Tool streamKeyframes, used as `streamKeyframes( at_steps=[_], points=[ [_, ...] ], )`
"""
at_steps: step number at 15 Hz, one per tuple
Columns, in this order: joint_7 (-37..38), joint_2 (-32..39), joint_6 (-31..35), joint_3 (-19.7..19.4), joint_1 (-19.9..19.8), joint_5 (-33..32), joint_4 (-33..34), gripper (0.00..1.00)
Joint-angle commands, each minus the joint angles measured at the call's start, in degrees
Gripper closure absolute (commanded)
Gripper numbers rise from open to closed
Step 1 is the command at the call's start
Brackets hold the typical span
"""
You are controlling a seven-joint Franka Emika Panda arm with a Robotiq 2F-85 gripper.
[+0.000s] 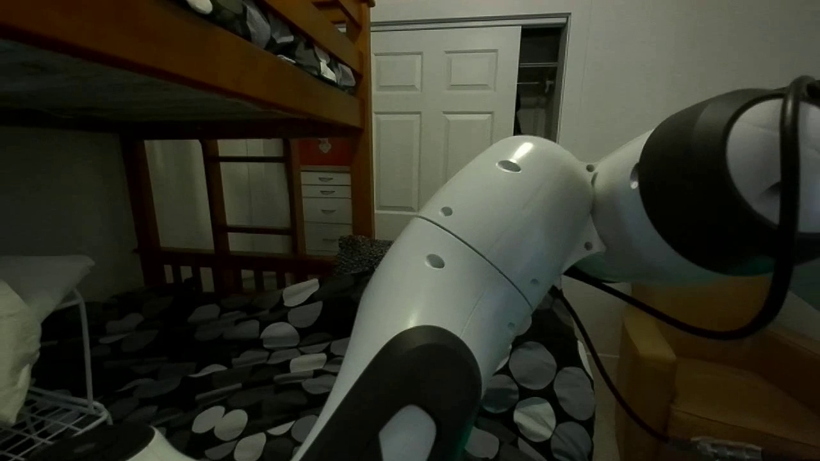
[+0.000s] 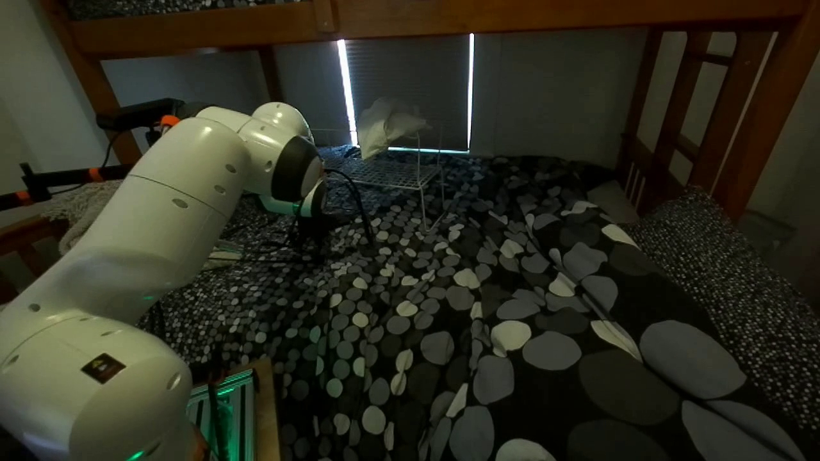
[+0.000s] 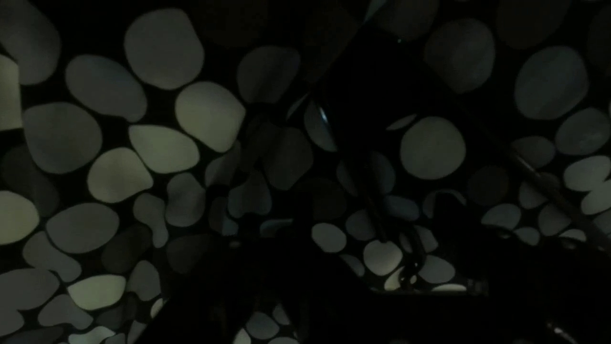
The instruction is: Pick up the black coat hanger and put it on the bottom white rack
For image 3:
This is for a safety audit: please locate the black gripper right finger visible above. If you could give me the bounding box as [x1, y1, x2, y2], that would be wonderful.
[437, 197, 504, 302]

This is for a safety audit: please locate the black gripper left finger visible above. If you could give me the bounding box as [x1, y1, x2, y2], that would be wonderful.
[158, 209, 313, 344]

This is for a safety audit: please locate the black pebble pattern duvet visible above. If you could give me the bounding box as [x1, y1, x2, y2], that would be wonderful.
[0, 0, 611, 344]

